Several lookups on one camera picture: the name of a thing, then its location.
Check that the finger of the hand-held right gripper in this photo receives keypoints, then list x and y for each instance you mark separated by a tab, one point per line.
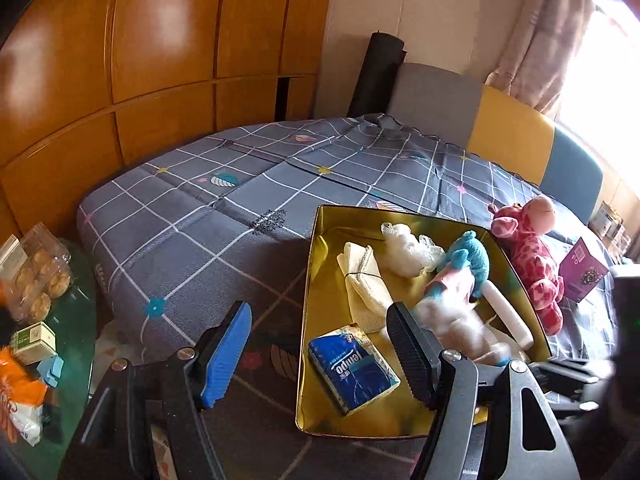
575	375

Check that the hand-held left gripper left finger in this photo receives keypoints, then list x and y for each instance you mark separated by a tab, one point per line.
227	355

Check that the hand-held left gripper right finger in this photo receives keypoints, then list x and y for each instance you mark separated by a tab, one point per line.
410	345

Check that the blue tissue pack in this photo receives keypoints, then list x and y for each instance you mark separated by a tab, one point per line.
350	370

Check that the cream socks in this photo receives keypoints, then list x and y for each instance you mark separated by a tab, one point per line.
365	285

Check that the gold tin box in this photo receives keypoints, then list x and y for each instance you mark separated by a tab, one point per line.
360	420

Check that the clear plastic bag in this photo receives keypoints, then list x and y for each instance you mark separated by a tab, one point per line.
405	247

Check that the purple cardboard box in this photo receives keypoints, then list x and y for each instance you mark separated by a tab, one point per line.
582	270

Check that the blue plush toy pink dress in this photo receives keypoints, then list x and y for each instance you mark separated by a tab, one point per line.
475	260

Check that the pink giraffe plush toy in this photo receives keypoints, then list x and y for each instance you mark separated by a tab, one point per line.
535	260

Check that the glass side table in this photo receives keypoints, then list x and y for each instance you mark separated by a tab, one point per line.
75	310

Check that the small green box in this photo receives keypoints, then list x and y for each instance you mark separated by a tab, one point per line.
35	342

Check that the clear cookie container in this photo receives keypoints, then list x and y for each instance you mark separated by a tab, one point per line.
40	275

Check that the orange snack packet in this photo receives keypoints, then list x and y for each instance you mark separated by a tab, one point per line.
20	390

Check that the grey yellow blue headboard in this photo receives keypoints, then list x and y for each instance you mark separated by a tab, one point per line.
510	130

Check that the window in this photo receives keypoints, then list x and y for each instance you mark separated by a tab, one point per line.
610	85

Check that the black rolled mat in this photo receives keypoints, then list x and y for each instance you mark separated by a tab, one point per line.
375	75

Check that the beige curtain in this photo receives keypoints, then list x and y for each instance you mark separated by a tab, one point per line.
540	35

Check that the wooden wardrobe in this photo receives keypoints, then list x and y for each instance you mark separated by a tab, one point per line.
150	35

